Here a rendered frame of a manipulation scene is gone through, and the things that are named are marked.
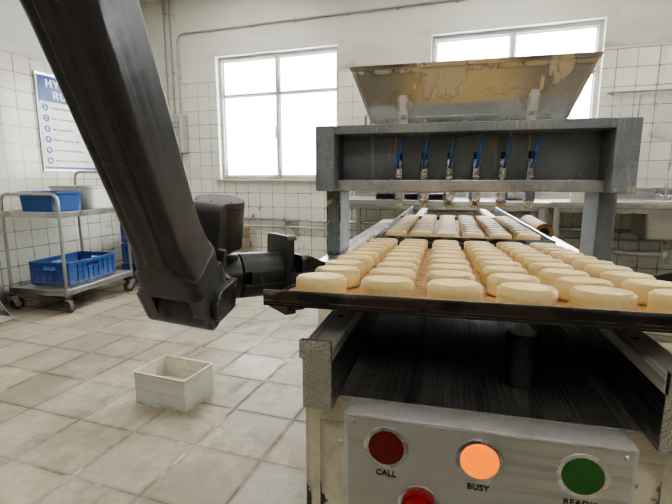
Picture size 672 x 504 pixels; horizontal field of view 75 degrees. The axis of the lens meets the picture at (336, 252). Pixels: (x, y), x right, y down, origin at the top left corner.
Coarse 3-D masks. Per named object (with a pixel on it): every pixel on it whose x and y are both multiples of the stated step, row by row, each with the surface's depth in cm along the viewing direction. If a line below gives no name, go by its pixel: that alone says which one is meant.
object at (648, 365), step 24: (576, 336) 56; (600, 336) 48; (624, 336) 43; (648, 336) 43; (600, 360) 47; (624, 360) 41; (648, 360) 37; (624, 384) 41; (648, 384) 36; (624, 408) 41; (648, 408) 36; (648, 432) 36
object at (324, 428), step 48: (384, 336) 60; (432, 336) 60; (480, 336) 60; (384, 384) 46; (432, 384) 46; (480, 384) 46; (528, 384) 44; (576, 384) 46; (336, 432) 44; (336, 480) 45
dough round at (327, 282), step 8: (312, 272) 45; (320, 272) 45; (328, 272) 46; (296, 280) 43; (304, 280) 42; (312, 280) 41; (320, 280) 41; (328, 280) 41; (336, 280) 42; (344, 280) 42; (296, 288) 43; (304, 288) 42; (312, 288) 41; (320, 288) 41; (328, 288) 41; (336, 288) 42; (344, 288) 43
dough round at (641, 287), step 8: (632, 280) 43; (640, 280) 43; (648, 280) 43; (656, 280) 43; (624, 288) 43; (632, 288) 42; (640, 288) 41; (648, 288) 40; (656, 288) 40; (664, 288) 40; (640, 296) 41; (640, 304) 41
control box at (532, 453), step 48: (432, 432) 38; (480, 432) 38; (528, 432) 37; (576, 432) 37; (624, 432) 37; (384, 480) 40; (432, 480) 39; (480, 480) 38; (528, 480) 37; (624, 480) 35
